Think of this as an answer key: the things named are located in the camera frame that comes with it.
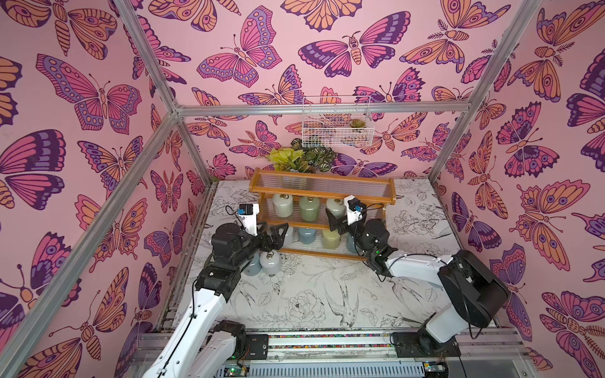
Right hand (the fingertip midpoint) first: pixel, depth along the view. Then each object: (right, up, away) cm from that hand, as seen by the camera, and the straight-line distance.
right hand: (341, 202), depth 83 cm
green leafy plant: (-16, +18, +12) cm, 27 cm away
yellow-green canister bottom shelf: (-3, -15, +9) cm, 17 cm away
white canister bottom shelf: (-20, -16, +12) cm, 28 cm away
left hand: (-21, -6, -9) cm, 24 cm away
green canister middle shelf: (-11, -2, 0) cm, 12 cm away
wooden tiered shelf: (-28, +8, +8) cm, 30 cm away
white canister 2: (-20, -1, +1) cm, 20 cm away
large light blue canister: (-31, -24, +3) cm, 40 cm away
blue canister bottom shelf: (-12, -13, +10) cm, 20 cm away
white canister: (-25, -22, +3) cm, 34 cm away
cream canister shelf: (-2, -2, -2) cm, 3 cm away
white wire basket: (0, +32, +13) cm, 35 cm away
